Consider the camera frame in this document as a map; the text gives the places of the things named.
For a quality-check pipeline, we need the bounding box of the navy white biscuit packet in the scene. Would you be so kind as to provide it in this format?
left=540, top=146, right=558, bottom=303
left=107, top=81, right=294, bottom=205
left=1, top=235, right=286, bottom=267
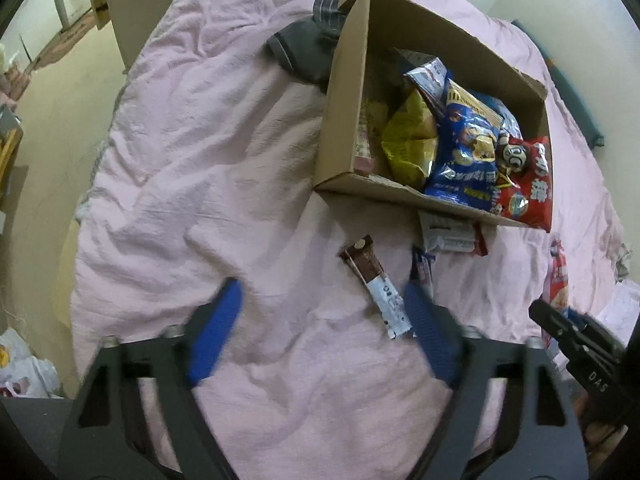
left=410, top=246, right=435, bottom=300

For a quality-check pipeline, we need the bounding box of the brown white chocolate bar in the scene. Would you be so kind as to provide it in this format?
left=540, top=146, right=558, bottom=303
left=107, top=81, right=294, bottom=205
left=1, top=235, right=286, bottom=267
left=340, top=235, right=412, bottom=339

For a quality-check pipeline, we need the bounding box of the red white packet on bed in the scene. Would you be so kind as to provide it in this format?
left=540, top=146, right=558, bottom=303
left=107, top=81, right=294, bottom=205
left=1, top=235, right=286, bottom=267
left=547, top=238, right=570, bottom=311

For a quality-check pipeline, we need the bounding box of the white plastic bag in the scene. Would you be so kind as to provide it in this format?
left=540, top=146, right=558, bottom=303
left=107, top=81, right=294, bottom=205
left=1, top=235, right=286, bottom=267
left=0, top=327, right=62, bottom=399

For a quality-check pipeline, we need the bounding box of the white red flat packet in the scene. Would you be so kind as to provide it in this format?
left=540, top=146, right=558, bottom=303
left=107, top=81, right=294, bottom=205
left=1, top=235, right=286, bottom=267
left=419, top=211, right=488, bottom=257

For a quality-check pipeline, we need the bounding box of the red snack bag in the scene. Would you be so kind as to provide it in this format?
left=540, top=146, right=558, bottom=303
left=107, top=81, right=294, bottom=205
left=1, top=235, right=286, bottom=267
left=490, top=136, right=553, bottom=232

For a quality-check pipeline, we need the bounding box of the blue snack bag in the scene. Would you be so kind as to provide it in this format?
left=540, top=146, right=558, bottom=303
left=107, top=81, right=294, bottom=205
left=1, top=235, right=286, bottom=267
left=424, top=79, right=502, bottom=211

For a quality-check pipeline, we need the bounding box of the pink bed duvet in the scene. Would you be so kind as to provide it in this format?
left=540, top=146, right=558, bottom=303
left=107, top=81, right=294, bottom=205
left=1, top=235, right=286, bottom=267
left=69, top=0, right=626, bottom=480

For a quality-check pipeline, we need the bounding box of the yellow snack bag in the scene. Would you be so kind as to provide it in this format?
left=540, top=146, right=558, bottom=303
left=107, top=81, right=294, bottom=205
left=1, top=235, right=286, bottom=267
left=381, top=89, right=438, bottom=191

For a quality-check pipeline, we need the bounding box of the silver blue snack packet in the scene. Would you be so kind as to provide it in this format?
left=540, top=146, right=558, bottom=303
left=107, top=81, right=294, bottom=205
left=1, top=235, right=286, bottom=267
left=404, top=55, right=448, bottom=106

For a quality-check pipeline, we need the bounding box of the brown cardboard box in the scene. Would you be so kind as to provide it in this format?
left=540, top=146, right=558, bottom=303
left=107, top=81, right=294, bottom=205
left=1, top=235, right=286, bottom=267
left=314, top=0, right=549, bottom=226

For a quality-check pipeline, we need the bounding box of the dark grey garment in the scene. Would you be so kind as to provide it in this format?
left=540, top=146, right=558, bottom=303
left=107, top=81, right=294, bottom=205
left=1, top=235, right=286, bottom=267
left=266, top=0, right=346, bottom=93

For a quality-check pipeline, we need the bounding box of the teal bed rail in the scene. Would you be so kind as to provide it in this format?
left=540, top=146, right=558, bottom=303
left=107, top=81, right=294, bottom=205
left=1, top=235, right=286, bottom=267
left=510, top=20, right=605, bottom=151

